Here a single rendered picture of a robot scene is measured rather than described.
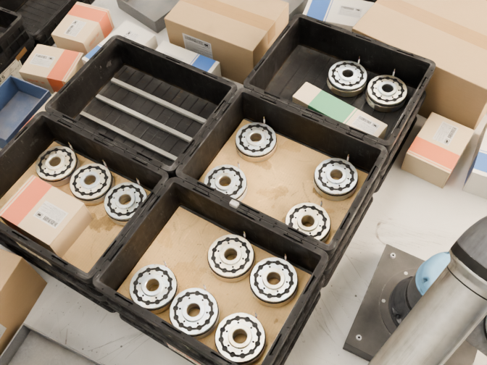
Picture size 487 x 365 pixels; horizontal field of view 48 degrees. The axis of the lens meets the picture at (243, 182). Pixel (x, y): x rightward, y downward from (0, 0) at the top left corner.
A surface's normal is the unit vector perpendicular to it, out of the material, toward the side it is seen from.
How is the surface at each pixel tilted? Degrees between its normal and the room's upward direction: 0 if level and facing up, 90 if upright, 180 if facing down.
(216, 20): 0
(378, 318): 4
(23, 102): 0
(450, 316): 41
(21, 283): 90
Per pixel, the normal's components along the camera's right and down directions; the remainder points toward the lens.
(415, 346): -0.61, -0.11
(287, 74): -0.06, -0.52
